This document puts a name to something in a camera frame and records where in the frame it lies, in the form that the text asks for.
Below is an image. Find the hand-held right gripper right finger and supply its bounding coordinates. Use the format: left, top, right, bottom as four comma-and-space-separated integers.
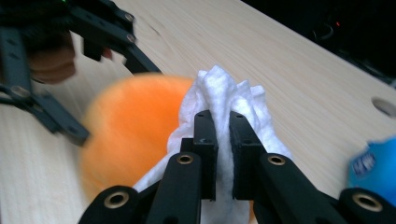
229, 111, 268, 200

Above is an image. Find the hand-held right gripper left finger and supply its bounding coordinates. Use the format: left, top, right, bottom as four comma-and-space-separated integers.
180, 109, 219, 200

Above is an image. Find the white wet wipe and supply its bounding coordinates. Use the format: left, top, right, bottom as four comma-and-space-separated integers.
134, 64, 293, 224

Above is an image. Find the orange plush toy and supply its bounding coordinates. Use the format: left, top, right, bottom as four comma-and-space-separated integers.
78, 74, 258, 224

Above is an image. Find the blue wet wipes pack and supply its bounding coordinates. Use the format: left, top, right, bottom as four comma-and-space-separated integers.
346, 134, 396, 208

